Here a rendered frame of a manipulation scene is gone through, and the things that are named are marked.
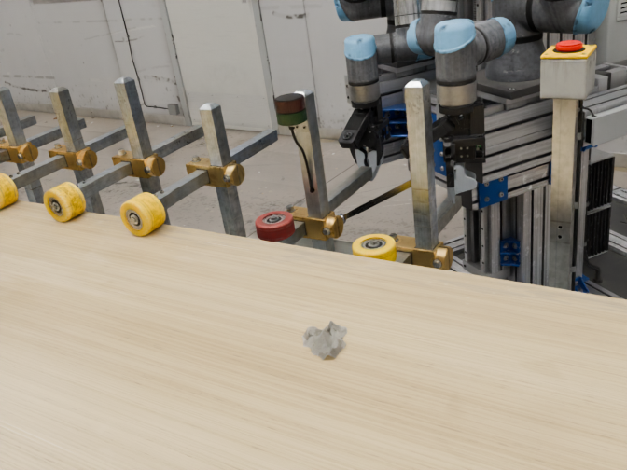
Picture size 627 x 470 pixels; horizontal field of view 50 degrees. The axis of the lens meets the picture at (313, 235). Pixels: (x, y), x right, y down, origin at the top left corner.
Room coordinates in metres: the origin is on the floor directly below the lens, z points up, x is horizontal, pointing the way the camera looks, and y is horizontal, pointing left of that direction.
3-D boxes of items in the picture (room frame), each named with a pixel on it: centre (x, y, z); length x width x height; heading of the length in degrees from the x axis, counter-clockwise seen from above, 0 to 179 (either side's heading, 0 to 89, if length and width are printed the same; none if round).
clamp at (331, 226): (1.34, 0.00, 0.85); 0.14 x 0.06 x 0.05; 55
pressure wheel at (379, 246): (1.09, -0.11, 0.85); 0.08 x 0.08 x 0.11
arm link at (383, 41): (1.73, -0.21, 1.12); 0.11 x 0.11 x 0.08; 82
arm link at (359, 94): (1.63, -0.17, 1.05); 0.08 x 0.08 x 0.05
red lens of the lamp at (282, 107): (1.29, 0.01, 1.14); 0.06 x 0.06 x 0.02
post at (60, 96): (1.76, 0.60, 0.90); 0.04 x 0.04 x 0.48; 55
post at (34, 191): (1.90, 0.80, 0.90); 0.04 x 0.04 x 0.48; 55
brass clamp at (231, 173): (1.49, 0.21, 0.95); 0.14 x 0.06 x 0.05; 55
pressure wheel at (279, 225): (1.27, 0.08, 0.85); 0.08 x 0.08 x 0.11
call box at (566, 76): (1.04, -0.44, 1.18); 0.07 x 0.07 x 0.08; 55
